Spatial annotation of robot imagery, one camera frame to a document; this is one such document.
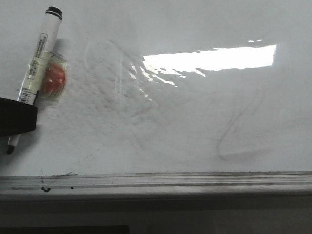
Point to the white whiteboard marker black cap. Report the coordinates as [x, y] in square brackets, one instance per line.
[33, 79]

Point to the red round magnet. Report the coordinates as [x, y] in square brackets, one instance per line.
[55, 79]

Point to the white whiteboard with aluminium frame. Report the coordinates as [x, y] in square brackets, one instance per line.
[164, 98]

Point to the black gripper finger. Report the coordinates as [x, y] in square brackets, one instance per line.
[16, 117]

